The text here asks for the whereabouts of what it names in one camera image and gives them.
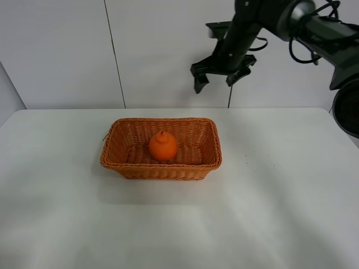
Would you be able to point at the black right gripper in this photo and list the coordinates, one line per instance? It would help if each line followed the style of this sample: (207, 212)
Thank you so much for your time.
(230, 52)

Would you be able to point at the orange with stem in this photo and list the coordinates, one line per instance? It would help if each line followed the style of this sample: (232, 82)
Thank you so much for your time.
(163, 146)

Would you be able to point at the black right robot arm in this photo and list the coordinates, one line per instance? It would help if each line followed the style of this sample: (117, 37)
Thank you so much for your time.
(326, 37)

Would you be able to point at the orange wicker basket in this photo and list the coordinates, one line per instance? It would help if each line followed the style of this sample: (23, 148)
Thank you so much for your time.
(126, 148)

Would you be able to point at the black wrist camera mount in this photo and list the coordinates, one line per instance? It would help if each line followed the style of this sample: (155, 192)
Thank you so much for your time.
(218, 30)

